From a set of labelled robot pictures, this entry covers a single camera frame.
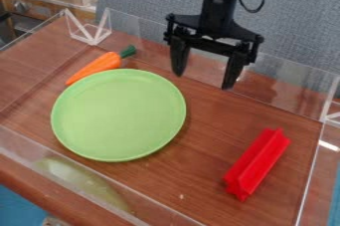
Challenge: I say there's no clear acrylic enclosure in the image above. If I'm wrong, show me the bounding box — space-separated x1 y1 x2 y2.
0 12 340 226

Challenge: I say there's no orange toy carrot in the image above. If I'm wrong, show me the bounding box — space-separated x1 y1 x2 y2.
65 45 137 86

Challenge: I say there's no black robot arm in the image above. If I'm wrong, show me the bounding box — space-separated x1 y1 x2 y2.
164 0 264 90

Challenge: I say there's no green plate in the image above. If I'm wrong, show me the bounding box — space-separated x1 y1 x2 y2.
51 69 187 162

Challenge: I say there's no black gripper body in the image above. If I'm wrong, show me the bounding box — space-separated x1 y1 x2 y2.
164 13 264 63

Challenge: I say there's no red plastic block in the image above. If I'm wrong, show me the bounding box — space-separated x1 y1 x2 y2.
223 128 291 201

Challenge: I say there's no clear acrylic corner bracket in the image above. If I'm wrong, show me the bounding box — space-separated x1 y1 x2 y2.
64 10 112 46

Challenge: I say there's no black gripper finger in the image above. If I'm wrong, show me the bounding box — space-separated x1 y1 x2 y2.
169 36 189 77
221 51 247 90

